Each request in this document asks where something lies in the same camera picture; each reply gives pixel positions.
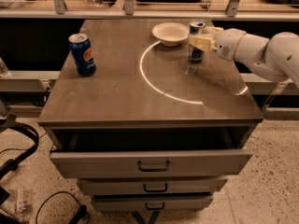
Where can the top open drawer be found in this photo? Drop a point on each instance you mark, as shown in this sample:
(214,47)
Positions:
(147,153)

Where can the small clear bottle on floor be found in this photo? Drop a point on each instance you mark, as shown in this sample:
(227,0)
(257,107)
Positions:
(21,204)

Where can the middle drawer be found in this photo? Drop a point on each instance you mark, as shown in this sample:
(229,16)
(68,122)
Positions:
(141,186)

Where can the redbull can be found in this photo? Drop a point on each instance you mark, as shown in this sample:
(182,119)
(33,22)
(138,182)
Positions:
(195,53)

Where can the bottom drawer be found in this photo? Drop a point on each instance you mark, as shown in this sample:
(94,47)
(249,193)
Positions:
(156,202)

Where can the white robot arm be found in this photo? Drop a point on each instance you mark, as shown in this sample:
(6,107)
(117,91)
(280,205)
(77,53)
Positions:
(275,59)

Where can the grey drawer cabinet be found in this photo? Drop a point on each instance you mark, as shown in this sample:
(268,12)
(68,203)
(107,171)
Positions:
(140,83)

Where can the white paper bowl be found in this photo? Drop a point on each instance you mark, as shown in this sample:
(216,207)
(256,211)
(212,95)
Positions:
(170,33)

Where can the blue pepsi can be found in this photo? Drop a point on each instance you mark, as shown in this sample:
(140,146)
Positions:
(81,50)

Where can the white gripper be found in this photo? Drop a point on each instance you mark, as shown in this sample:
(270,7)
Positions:
(226,44)

